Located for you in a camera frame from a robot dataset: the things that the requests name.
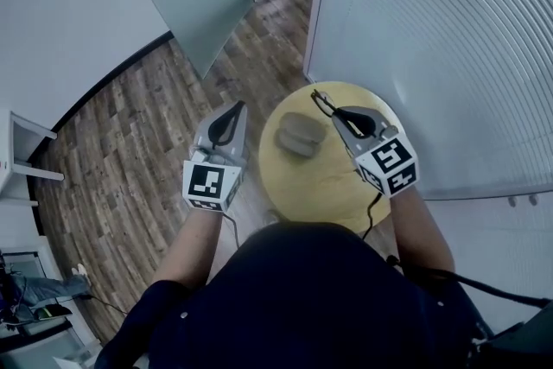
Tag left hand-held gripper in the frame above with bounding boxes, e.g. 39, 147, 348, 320
181, 100, 249, 213

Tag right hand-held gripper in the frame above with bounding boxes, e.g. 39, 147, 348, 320
331, 105, 420, 200

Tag black-framed eyeglasses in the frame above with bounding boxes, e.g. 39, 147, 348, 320
310, 89, 343, 118

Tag beige glasses case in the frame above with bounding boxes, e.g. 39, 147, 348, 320
275, 111, 323, 159

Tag person's left forearm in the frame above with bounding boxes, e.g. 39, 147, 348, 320
149, 208, 224, 289

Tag person's right forearm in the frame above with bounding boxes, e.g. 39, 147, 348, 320
387, 187, 456, 274

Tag round wooden side table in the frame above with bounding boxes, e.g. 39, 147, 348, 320
257, 80, 405, 236

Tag person's dark shirt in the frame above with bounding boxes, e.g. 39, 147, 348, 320
92, 221, 494, 369

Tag black bag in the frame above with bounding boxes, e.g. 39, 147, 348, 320
33, 302, 74, 322

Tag black equipment pack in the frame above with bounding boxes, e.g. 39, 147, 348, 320
469, 301, 553, 369

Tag right gripper thin black cable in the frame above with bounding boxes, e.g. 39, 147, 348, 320
359, 191, 385, 242

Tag gripper thin black cable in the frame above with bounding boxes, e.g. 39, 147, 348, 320
359, 191, 385, 242
221, 213, 242, 248

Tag left gripper thin black cable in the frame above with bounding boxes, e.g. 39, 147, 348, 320
221, 213, 242, 248

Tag thick black cable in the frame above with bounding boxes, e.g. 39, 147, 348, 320
385, 254, 553, 310

